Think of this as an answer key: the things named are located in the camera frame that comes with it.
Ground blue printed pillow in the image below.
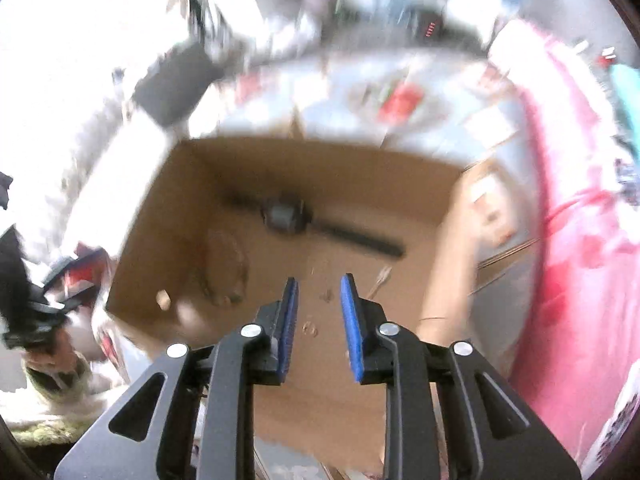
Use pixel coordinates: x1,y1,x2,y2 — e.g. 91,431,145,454
607,62,640,141

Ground white green fluffy garment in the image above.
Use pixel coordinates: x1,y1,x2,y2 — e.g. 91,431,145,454
0,350,131,446

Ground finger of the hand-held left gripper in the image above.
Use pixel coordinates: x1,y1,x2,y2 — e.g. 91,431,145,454
46,279,104,314
42,248,109,287

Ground fruit print tablecloth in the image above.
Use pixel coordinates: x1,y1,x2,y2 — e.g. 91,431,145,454
60,52,556,480

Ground silver abacus charm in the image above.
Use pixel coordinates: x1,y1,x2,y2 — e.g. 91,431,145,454
370,267,394,297

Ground pink blanket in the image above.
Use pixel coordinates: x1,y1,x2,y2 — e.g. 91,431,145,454
487,20,640,471

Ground purple smartwatch black strap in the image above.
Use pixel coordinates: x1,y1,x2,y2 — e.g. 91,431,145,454
222,195,406,259

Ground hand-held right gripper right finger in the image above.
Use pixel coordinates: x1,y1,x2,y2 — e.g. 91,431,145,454
340,272,583,480

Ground brown cardboard box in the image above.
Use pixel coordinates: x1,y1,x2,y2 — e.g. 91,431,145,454
105,136,543,473

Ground dark grey cabinet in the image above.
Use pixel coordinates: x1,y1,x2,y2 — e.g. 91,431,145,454
132,42,223,128

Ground black device red lights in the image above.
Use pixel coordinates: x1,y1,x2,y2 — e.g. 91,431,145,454
407,5,448,41

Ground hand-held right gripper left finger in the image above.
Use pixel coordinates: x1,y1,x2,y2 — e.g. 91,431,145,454
54,276,301,480

